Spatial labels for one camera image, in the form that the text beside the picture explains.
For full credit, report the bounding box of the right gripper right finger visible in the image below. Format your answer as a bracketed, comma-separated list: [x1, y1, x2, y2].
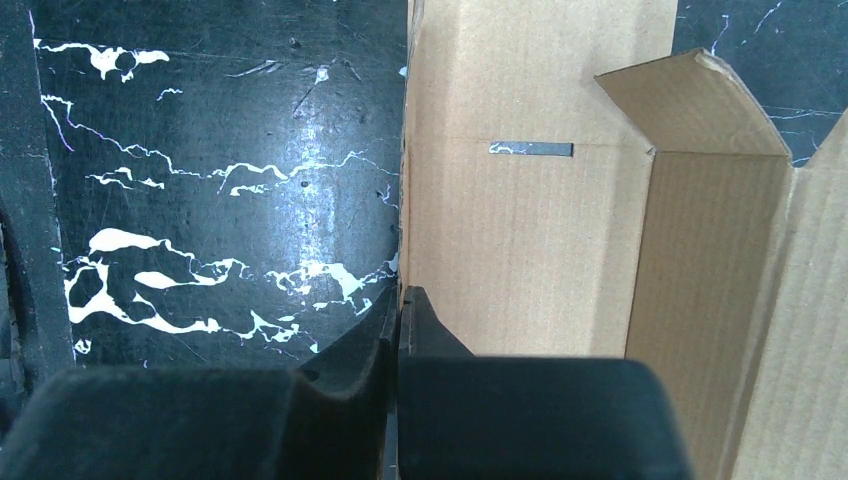
[397, 287, 693, 479]

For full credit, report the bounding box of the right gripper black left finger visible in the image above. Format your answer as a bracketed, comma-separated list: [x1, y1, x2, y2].
[1, 288, 398, 479]

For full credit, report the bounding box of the brown cardboard box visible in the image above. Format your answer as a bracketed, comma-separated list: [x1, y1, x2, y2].
[400, 1, 847, 479]

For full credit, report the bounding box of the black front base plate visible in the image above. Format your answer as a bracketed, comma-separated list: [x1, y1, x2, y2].
[0, 0, 77, 425]

